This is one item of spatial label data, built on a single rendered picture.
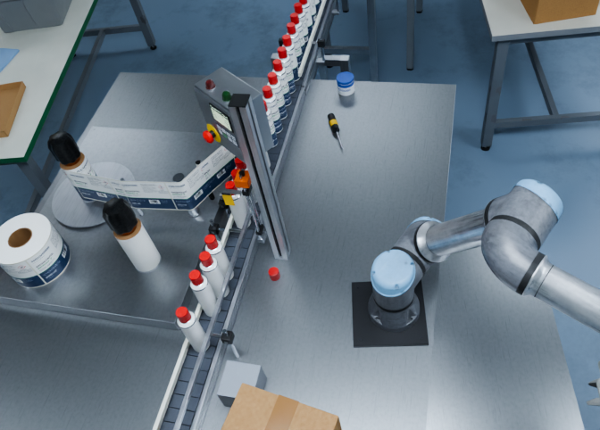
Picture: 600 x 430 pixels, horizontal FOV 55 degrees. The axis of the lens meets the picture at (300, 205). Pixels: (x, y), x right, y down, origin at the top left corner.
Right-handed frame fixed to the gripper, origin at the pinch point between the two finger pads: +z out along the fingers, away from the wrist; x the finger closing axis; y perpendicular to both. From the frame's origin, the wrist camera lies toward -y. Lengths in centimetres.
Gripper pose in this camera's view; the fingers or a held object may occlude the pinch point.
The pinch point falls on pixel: (594, 395)
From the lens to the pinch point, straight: 150.6
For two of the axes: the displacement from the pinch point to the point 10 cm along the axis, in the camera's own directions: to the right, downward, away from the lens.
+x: -4.8, 2.3, -8.5
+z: -7.4, 4.1, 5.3
